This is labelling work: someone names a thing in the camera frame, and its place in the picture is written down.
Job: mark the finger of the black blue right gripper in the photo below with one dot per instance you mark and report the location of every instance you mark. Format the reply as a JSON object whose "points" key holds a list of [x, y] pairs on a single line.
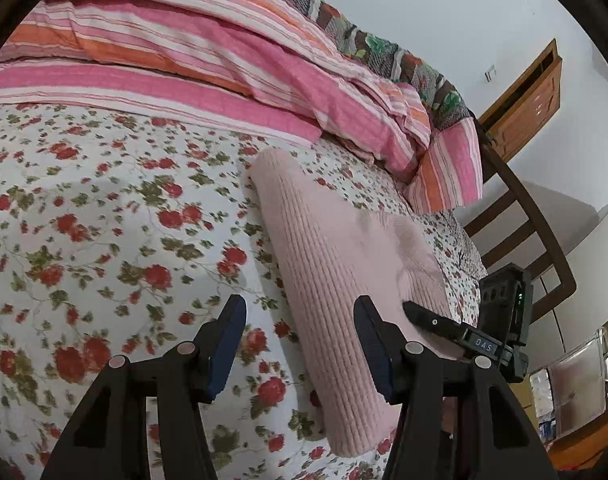
{"points": [[432, 322]]}

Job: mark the person's right hand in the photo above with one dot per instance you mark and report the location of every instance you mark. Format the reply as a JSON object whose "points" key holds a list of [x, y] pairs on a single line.
{"points": [[449, 416]]}

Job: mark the brown wooden door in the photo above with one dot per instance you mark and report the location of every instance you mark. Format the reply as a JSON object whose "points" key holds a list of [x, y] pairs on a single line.
{"points": [[526, 106]]}

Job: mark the clear plastic storage box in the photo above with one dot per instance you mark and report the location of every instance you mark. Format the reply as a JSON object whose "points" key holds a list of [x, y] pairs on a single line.
{"points": [[571, 392]]}

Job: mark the floral bed sheet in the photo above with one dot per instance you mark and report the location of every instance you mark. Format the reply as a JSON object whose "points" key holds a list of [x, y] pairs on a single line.
{"points": [[123, 234]]}

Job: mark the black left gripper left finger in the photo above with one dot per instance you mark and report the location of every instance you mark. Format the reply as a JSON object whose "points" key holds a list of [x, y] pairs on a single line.
{"points": [[106, 437]]}

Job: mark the white wall switch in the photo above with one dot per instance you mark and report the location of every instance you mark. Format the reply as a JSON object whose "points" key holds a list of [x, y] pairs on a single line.
{"points": [[490, 74]]}

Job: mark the pink striped quilt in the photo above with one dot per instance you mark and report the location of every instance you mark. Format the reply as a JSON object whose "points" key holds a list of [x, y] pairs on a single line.
{"points": [[294, 69]]}

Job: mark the pink knit sweater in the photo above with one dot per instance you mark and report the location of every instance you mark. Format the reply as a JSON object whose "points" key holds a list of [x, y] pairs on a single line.
{"points": [[329, 253]]}

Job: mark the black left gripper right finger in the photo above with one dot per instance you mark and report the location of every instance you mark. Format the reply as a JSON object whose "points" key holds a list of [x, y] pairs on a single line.
{"points": [[494, 438]]}

